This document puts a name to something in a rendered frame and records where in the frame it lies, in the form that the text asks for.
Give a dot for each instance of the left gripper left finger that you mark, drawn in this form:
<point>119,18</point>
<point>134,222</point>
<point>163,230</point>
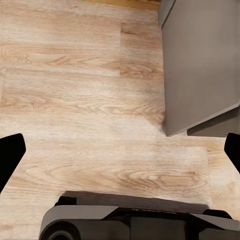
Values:
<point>12,149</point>

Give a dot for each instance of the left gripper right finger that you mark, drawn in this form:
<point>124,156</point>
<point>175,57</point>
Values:
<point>232,149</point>

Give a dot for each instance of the dishwasher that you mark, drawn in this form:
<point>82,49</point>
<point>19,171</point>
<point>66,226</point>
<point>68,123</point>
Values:
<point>219,126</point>

